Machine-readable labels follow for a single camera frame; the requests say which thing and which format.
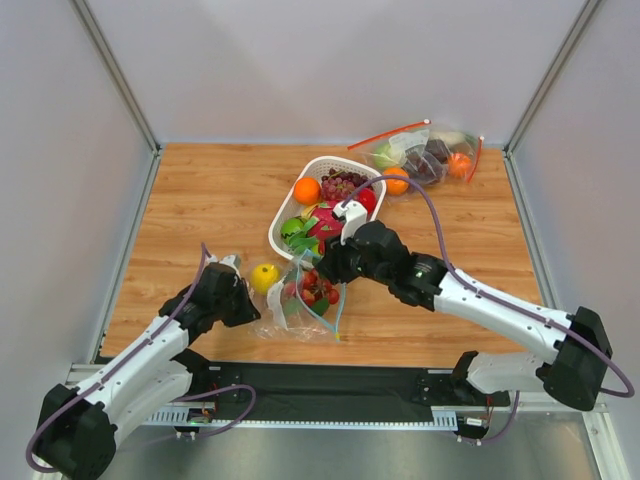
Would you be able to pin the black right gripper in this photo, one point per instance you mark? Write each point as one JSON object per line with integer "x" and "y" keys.
{"x": 329, "y": 261}

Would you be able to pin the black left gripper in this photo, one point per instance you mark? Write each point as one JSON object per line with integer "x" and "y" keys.
{"x": 242, "y": 307}

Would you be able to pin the blue zip top bag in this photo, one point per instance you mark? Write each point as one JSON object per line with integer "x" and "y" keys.
{"x": 304, "y": 326}

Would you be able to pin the pink fake grape bunch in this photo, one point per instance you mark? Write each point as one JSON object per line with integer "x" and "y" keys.
{"x": 335, "y": 195}

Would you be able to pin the orange fake orange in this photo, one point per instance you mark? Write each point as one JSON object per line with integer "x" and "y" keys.
{"x": 307, "y": 191}

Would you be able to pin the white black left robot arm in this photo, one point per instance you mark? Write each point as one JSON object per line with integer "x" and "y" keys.
{"x": 80, "y": 428}

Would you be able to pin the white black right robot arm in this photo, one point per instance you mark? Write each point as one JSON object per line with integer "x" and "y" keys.
{"x": 568, "y": 353}

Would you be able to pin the fake lychee bunch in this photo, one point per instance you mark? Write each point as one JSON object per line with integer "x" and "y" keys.
{"x": 307, "y": 288}

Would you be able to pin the pink fake dragon fruit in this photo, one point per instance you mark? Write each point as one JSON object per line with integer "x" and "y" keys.
{"x": 324, "y": 225}

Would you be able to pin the green marked fake fruit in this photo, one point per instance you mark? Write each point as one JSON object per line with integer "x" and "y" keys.
{"x": 293, "y": 231}

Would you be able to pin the yellow fake bananas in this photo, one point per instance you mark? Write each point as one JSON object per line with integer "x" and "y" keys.
{"x": 308, "y": 211}

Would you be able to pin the red fake apple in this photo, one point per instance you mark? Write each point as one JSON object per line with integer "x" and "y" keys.
{"x": 367, "y": 198}

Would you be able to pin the orange in red bag front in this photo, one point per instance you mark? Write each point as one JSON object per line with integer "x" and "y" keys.
{"x": 396, "y": 184}

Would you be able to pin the orange in red bag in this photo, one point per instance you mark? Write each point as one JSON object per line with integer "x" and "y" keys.
{"x": 459, "y": 165}
{"x": 396, "y": 184}

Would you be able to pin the pale green fake cabbage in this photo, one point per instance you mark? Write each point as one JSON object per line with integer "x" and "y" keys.
{"x": 384, "y": 157}

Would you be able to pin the red zip top bag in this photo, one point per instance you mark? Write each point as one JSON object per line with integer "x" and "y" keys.
{"x": 403, "y": 138}

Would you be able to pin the orange in red bag back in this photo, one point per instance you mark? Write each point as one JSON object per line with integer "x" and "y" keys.
{"x": 459, "y": 165}

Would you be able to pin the dark red grape bunch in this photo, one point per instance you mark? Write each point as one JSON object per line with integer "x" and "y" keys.
{"x": 342, "y": 179}

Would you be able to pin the bagged dark grapes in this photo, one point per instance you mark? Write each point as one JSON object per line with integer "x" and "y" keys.
{"x": 426, "y": 163}

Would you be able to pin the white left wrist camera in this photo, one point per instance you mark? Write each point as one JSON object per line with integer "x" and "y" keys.
{"x": 232, "y": 260}

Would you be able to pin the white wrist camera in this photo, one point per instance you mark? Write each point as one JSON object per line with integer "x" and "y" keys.
{"x": 353, "y": 215}
{"x": 232, "y": 260}

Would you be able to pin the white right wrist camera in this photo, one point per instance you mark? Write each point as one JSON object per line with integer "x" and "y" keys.
{"x": 353, "y": 215}

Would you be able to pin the aluminium frame rail right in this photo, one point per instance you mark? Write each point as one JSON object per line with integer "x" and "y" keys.
{"x": 538, "y": 170}

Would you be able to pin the aluminium frame rail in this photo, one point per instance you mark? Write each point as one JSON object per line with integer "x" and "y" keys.
{"x": 133, "y": 145}
{"x": 538, "y": 170}

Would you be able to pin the aluminium frame rail left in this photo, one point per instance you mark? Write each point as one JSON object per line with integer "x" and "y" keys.
{"x": 133, "y": 145}

